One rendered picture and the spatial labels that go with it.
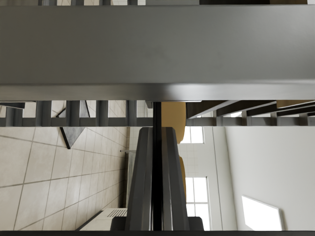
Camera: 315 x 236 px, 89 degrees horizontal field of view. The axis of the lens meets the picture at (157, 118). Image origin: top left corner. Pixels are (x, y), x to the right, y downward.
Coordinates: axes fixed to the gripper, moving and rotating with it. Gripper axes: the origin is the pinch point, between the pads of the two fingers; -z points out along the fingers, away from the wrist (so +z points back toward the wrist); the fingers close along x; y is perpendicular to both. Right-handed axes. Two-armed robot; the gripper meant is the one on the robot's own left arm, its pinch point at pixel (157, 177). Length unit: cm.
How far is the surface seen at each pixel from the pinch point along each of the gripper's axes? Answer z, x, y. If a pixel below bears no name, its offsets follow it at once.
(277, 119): -32, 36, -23
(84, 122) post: -33.2, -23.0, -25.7
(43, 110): -36, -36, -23
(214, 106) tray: -15.4, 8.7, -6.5
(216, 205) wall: -175, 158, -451
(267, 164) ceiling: -169, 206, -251
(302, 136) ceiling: -153, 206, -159
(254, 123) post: -33, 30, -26
